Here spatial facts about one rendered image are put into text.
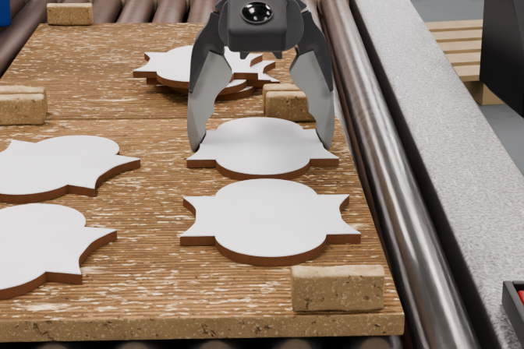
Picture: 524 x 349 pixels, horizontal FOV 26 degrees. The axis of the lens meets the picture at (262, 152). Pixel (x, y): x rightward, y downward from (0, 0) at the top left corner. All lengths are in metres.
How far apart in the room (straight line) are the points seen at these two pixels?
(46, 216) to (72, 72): 0.43
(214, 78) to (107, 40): 0.45
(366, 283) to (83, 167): 0.32
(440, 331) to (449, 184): 0.28
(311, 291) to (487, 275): 0.17
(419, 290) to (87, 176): 0.29
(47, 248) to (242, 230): 0.14
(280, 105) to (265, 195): 0.21
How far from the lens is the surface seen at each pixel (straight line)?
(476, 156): 1.07
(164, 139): 1.03
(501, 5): 1.40
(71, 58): 1.33
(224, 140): 1.00
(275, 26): 0.88
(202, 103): 0.97
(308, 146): 0.98
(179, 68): 1.17
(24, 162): 0.96
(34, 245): 0.80
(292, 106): 1.07
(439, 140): 1.10
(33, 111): 1.08
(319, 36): 0.97
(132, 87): 1.20
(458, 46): 4.81
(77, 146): 0.99
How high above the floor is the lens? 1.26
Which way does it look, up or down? 19 degrees down
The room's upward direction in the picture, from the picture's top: straight up
